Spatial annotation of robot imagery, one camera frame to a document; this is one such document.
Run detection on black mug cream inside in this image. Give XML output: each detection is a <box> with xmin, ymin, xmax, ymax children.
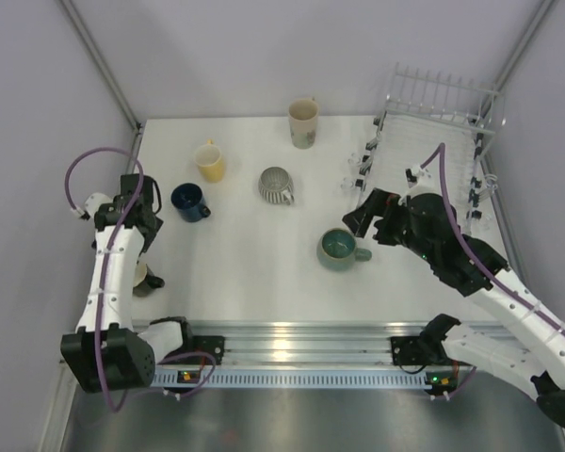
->
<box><xmin>133</xmin><ymin>262</ymin><xmax>165</xmax><ymax>298</ymax></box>

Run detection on right aluminium frame post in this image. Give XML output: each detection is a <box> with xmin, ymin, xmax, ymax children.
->
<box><xmin>493</xmin><ymin>0</ymin><xmax>558</xmax><ymax>92</ymax></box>

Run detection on dark blue mug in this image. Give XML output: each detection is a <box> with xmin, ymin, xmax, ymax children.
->
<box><xmin>170</xmin><ymin>183</ymin><xmax>211</xmax><ymax>223</ymax></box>

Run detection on tall beige floral cup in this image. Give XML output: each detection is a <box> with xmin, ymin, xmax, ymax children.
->
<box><xmin>288</xmin><ymin>98</ymin><xmax>319</xmax><ymax>150</ymax></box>

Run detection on perforated cable duct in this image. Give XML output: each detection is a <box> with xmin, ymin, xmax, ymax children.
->
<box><xmin>150</xmin><ymin>369</ymin><xmax>434</xmax><ymax>390</ymax></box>

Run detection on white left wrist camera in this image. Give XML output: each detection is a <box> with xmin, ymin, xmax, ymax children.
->
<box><xmin>71</xmin><ymin>192</ymin><xmax>112</xmax><ymax>220</ymax></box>

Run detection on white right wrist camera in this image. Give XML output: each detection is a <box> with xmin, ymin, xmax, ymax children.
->
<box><xmin>405</xmin><ymin>165</ymin><xmax>440</xmax><ymax>197</ymax></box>

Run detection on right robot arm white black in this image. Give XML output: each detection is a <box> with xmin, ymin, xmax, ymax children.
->
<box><xmin>343</xmin><ymin>188</ymin><xmax>565</xmax><ymax>429</ymax></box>

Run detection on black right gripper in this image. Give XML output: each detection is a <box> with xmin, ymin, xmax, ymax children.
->
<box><xmin>343</xmin><ymin>188</ymin><xmax>437</xmax><ymax>265</ymax></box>

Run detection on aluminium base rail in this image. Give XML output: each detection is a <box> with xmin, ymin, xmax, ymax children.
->
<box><xmin>189</xmin><ymin>320</ymin><xmax>427</xmax><ymax>368</ymax></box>

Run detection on clear dish rack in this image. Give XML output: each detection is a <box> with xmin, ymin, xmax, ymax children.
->
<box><xmin>341</xmin><ymin>63</ymin><xmax>506</xmax><ymax>234</ymax></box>

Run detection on grey striped mug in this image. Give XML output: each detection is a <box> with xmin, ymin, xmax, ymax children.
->
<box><xmin>258</xmin><ymin>167</ymin><xmax>295</xmax><ymax>206</ymax></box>

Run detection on aluminium frame post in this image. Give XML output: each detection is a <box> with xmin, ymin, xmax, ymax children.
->
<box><xmin>56</xmin><ymin>0</ymin><xmax>141</xmax><ymax>134</ymax></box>
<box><xmin>493</xmin><ymin>0</ymin><xmax>558</xmax><ymax>92</ymax></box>

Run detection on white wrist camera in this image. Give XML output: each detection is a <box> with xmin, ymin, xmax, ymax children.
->
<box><xmin>71</xmin><ymin>192</ymin><xmax>112</xmax><ymax>220</ymax></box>
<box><xmin>405</xmin><ymin>165</ymin><xmax>440</xmax><ymax>197</ymax></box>

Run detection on yellow mug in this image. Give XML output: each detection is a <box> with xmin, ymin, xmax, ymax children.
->
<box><xmin>194</xmin><ymin>140</ymin><xmax>226</xmax><ymax>183</ymax></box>

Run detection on teal green mug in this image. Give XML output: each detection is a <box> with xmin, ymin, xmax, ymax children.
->
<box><xmin>316</xmin><ymin>228</ymin><xmax>372</xmax><ymax>272</ymax></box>

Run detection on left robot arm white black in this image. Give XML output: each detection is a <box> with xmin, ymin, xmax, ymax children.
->
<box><xmin>60</xmin><ymin>174</ymin><xmax>196</xmax><ymax>393</ymax></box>

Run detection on left aluminium frame post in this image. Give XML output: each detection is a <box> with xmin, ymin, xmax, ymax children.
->
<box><xmin>56</xmin><ymin>0</ymin><xmax>141</xmax><ymax>134</ymax></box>

